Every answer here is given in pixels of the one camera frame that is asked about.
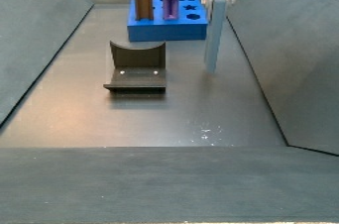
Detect light blue two-legged block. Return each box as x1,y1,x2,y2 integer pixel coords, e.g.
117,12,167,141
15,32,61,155
204,0,227,73

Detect blue shape sorter board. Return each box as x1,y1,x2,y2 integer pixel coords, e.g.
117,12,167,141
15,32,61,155
127,0,208,42

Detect black curved stand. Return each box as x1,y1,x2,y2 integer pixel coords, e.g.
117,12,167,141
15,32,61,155
103,43,167,91

